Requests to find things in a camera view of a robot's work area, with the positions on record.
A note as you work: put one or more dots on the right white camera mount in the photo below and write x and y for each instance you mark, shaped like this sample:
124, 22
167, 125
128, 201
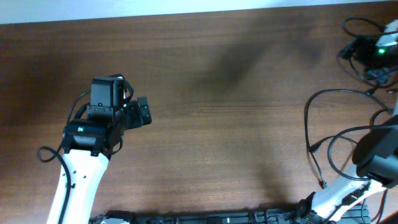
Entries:
389, 37

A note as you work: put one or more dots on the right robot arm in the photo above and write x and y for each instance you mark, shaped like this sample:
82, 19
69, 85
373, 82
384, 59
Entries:
374, 159

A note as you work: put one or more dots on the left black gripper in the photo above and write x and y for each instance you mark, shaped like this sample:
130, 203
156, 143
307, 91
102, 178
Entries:
133, 107

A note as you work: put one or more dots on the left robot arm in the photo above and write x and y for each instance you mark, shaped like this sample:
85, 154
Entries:
88, 142

